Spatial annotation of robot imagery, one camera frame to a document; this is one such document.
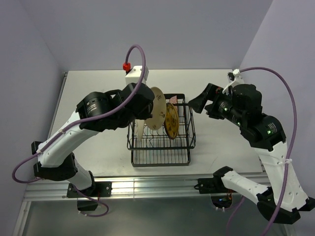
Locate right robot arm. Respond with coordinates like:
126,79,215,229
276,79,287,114
188,84,315,224

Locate cream plate small motifs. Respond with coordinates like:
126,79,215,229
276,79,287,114
145,87,166,130

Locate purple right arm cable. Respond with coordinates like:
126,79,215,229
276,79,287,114
226,66,297,236

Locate black wire dish rack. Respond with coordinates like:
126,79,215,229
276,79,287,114
127,93,196,167

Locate pink floral small bowl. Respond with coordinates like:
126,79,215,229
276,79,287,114
169,95,178,104

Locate aluminium mounting rail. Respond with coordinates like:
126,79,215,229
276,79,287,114
23,175,212,202

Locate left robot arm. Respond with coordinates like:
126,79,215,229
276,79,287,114
33,83,155,196

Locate yellow patterned plate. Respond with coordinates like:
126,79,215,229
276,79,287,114
164,103,180,140

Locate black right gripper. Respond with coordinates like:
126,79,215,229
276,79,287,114
188,82,245,126

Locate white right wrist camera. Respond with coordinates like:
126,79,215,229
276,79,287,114
222,69,244,94

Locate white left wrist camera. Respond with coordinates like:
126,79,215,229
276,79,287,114
125,65,149,85

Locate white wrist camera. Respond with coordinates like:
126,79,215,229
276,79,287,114
222,69,244,94
125,65,149,85

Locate cream plate green brushstroke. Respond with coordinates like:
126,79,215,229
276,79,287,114
135,119,144,142

